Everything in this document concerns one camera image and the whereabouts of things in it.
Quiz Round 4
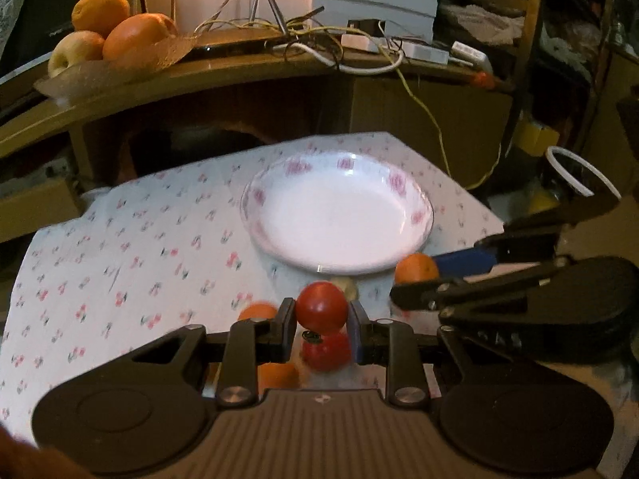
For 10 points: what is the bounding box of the white cable loop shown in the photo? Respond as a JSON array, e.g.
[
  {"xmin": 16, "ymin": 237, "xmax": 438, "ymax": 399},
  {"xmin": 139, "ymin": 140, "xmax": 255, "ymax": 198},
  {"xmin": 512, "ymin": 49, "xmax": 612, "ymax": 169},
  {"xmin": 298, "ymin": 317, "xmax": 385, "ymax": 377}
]
[{"xmin": 270, "ymin": 39, "xmax": 405, "ymax": 77}]

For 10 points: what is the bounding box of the white floral ceramic plate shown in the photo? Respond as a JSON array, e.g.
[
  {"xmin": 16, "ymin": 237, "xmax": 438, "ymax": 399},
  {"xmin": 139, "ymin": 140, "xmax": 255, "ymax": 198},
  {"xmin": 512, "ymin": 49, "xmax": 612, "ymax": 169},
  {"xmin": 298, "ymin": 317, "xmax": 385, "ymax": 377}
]
[{"xmin": 239, "ymin": 150, "xmax": 434, "ymax": 276}]

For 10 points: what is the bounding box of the cherry print white tablecloth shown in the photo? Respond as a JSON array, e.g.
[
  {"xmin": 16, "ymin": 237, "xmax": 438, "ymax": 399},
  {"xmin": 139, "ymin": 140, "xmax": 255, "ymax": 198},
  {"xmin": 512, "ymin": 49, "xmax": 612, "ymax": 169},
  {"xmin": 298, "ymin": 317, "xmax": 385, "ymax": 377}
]
[{"xmin": 0, "ymin": 131, "xmax": 639, "ymax": 479}]

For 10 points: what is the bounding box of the small orange tangerine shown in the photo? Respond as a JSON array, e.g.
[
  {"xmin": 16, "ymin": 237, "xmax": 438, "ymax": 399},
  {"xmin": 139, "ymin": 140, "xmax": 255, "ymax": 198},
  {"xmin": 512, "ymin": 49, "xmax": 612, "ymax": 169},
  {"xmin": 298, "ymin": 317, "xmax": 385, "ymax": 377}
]
[
  {"xmin": 258, "ymin": 362, "xmax": 300, "ymax": 395},
  {"xmin": 237, "ymin": 302, "xmax": 277, "ymax": 321},
  {"xmin": 394, "ymin": 253, "xmax": 440, "ymax": 284}
]

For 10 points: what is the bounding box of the white round bucket rim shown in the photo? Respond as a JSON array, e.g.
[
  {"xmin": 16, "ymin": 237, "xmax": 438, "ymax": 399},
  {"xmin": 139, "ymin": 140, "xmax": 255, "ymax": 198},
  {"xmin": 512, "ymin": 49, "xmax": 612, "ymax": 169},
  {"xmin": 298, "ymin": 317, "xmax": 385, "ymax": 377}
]
[{"xmin": 542, "ymin": 146, "xmax": 622, "ymax": 201}]

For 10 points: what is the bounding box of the yellow apple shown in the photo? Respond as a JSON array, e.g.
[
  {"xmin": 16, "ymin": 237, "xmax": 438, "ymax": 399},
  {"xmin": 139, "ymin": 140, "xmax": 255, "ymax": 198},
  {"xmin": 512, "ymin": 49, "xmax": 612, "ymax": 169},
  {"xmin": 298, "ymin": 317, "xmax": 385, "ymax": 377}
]
[{"xmin": 48, "ymin": 30, "xmax": 104, "ymax": 78}]

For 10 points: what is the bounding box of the glass fruit dish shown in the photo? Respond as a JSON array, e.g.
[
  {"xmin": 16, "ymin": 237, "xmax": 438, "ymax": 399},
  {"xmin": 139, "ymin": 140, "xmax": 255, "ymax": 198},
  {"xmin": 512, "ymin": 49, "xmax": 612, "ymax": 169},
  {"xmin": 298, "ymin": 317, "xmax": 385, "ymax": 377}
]
[{"xmin": 34, "ymin": 36, "xmax": 197, "ymax": 103}]

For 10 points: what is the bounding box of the curved wooden desk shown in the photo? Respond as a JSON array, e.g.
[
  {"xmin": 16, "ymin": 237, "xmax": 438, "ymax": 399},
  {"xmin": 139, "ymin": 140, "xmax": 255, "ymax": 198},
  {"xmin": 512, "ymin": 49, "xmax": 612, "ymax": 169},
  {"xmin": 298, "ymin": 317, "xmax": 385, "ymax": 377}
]
[{"xmin": 1, "ymin": 48, "xmax": 513, "ymax": 241}]

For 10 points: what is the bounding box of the large orange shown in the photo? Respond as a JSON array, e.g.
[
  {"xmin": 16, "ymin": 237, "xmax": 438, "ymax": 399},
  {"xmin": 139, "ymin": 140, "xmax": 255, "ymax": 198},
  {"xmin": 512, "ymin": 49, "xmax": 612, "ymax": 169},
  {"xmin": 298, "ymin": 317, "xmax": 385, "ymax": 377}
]
[
  {"xmin": 102, "ymin": 13, "xmax": 179, "ymax": 61},
  {"xmin": 71, "ymin": 0, "xmax": 131, "ymax": 38}
]

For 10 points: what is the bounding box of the large orange top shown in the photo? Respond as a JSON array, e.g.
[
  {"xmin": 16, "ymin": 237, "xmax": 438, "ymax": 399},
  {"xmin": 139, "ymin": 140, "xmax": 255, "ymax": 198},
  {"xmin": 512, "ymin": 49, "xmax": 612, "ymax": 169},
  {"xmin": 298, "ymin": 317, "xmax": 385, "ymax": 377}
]
[{"xmin": 71, "ymin": 0, "xmax": 131, "ymax": 38}]

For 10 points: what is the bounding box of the red tomato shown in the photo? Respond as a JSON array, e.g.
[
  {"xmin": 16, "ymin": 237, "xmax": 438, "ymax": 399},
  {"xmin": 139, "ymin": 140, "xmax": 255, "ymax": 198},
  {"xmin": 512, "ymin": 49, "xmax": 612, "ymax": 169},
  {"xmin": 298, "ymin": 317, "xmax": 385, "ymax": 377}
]
[
  {"xmin": 301, "ymin": 331, "xmax": 352, "ymax": 373},
  {"xmin": 295, "ymin": 281, "xmax": 349, "ymax": 335}
]

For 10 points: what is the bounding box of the white power strip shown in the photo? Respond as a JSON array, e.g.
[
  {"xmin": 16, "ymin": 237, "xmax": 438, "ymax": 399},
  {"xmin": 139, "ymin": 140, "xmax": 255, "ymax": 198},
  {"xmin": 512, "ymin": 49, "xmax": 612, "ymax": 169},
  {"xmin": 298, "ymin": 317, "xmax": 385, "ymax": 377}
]
[{"xmin": 340, "ymin": 34, "xmax": 449, "ymax": 66}]

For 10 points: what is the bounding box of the large orange front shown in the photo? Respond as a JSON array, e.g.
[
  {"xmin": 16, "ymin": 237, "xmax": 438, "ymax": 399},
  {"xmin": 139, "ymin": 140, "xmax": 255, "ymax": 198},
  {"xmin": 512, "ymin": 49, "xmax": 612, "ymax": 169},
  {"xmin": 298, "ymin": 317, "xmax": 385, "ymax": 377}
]
[{"xmin": 102, "ymin": 13, "xmax": 179, "ymax": 61}]

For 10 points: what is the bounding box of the small red object on desk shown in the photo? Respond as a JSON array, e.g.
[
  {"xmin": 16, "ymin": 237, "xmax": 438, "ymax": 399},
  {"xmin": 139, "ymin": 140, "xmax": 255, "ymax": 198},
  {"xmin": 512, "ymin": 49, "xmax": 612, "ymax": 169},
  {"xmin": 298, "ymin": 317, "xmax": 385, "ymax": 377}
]
[{"xmin": 470, "ymin": 71, "xmax": 496, "ymax": 91}]

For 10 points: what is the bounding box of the brown kiwi fruit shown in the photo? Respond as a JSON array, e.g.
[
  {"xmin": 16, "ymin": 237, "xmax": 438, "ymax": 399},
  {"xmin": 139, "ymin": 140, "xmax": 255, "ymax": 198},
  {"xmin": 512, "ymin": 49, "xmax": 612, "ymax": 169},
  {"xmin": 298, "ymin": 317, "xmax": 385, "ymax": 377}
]
[{"xmin": 330, "ymin": 276, "xmax": 359, "ymax": 302}]

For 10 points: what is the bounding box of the black wifi router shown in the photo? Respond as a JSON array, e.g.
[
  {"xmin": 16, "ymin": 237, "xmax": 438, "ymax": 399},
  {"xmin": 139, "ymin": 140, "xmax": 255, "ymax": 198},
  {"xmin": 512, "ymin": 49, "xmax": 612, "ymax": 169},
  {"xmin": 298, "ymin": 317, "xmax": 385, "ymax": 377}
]
[{"xmin": 192, "ymin": 0, "xmax": 325, "ymax": 54}]

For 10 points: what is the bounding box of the black power adapter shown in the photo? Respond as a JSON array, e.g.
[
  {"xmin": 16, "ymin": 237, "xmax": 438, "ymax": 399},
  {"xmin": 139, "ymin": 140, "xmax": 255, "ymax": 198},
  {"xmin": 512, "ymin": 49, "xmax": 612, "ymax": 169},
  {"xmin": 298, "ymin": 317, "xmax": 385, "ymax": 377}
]
[{"xmin": 348, "ymin": 18, "xmax": 385, "ymax": 38}]

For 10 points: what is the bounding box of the white remote control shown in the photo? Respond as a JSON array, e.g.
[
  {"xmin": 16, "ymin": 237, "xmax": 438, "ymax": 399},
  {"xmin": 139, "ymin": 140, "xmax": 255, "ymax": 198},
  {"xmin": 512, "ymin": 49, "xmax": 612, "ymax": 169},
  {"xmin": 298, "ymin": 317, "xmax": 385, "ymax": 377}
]
[{"xmin": 450, "ymin": 41, "xmax": 493, "ymax": 73}]

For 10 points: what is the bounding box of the yellow cable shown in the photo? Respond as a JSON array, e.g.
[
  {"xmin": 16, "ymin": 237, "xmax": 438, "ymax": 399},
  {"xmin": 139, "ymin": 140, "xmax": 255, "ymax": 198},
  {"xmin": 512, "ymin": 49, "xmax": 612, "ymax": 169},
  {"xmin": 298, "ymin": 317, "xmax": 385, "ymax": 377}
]
[{"xmin": 194, "ymin": 18, "xmax": 503, "ymax": 192}]

